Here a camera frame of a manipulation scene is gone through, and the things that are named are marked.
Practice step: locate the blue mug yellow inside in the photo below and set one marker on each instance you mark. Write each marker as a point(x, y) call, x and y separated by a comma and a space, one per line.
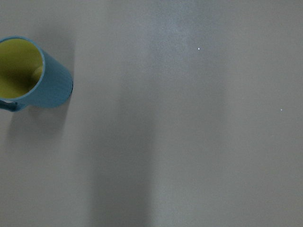
point(30, 76)

